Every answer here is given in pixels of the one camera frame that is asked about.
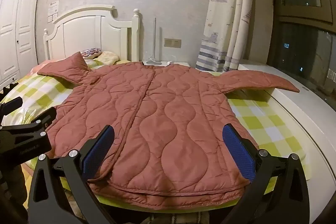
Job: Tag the white nightstand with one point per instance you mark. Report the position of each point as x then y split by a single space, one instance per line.
181 64

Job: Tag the white wardrobe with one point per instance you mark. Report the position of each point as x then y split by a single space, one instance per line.
21 29

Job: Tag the embroidered flower cushion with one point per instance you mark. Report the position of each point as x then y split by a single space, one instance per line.
90 53

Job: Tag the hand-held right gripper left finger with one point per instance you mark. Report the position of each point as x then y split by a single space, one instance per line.
98 148

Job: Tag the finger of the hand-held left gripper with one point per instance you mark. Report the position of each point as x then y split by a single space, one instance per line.
11 107
48 115

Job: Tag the white wall notices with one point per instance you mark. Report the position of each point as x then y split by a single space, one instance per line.
53 11

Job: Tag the pink quilted jacket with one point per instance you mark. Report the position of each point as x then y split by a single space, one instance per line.
162 113

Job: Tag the green checkered bed sheet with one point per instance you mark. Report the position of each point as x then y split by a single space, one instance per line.
262 119

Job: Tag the white wooden headboard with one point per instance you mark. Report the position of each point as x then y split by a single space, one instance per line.
92 29

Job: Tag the pink folded blanket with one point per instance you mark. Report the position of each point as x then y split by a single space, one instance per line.
39 66

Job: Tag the cream patterned pillow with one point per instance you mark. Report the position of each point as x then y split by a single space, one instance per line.
109 57

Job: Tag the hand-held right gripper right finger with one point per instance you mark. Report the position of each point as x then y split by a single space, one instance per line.
239 153

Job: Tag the sailboat printed curtain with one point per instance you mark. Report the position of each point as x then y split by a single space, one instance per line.
225 16

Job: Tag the beige wall socket panel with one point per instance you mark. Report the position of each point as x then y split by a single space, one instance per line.
172 43

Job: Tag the dark window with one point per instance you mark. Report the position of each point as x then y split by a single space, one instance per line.
299 43

